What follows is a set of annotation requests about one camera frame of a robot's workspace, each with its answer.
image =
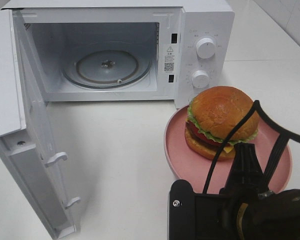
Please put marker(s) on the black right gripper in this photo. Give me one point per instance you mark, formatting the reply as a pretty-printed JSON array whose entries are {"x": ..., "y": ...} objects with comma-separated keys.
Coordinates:
[{"x": 241, "y": 212}]

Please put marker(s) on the pink round plate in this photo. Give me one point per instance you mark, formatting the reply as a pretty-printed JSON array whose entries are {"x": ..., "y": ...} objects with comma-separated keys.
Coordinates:
[{"x": 192, "y": 167}]

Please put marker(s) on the burger with lettuce and tomato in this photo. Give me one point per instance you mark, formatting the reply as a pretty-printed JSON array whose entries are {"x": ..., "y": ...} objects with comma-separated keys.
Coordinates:
[{"x": 211, "y": 116}]

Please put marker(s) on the white microwave door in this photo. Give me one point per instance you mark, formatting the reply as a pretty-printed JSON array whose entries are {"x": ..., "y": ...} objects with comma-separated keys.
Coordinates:
[{"x": 27, "y": 146}]

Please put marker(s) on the white lower timer knob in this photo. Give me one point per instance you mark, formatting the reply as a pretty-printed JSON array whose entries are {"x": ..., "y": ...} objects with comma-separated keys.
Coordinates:
[{"x": 200, "y": 79}]

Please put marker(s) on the white upper power knob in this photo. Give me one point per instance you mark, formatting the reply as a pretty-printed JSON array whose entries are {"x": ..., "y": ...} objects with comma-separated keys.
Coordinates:
[{"x": 205, "y": 47}]

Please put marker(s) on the warning label with QR code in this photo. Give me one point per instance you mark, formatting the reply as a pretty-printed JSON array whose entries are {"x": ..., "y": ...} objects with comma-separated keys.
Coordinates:
[{"x": 169, "y": 58}]

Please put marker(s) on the glass turntable plate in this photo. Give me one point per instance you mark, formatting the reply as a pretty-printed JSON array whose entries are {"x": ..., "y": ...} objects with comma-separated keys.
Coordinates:
[{"x": 107, "y": 69}]

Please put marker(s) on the white microwave oven body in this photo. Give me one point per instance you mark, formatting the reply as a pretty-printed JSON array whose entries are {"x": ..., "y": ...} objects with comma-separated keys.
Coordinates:
[{"x": 64, "y": 30}]

